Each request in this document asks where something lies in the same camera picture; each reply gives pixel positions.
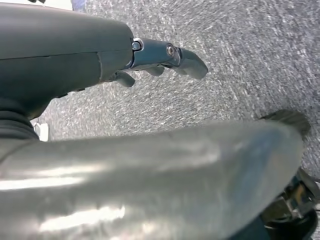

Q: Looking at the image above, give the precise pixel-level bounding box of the black robot foot plate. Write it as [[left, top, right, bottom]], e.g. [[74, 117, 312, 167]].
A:
[[259, 109, 312, 137]]

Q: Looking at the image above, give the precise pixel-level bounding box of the robot leg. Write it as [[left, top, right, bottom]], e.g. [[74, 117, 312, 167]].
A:
[[0, 119, 320, 240]]

